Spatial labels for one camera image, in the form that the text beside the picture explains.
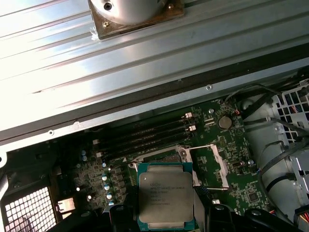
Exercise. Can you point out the RAM slot with black clips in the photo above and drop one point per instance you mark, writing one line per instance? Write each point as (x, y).
(142, 134)
(147, 147)

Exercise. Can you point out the black PC case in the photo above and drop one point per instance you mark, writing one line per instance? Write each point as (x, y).
(120, 116)

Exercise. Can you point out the brown square base plate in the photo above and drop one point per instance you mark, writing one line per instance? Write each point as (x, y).
(108, 32)

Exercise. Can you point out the silver board screw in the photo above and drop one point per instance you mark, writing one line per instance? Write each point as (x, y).
(251, 161)
(210, 111)

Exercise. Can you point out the silver topped CPU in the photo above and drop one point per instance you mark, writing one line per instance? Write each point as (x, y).
(164, 193)

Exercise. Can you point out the RAM slot with white clips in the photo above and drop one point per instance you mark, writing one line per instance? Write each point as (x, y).
(142, 129)
(144, 141)

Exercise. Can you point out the metal drive cage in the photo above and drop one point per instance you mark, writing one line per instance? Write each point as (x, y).
(300, 169)

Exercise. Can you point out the CPU socket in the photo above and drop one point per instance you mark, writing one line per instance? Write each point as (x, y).
(157, 158)

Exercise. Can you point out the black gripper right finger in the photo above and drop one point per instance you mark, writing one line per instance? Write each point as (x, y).
(219, 220)

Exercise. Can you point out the green motherboard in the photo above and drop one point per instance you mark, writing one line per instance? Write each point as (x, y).
(241, 149)

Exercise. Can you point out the silver internal USB port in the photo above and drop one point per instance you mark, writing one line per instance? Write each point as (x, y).
(237, 166)

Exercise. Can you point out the silver coin cell battery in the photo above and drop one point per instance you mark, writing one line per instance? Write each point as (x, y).
(224, 122)

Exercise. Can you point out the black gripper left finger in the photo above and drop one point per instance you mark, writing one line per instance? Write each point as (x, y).
(123, 220)

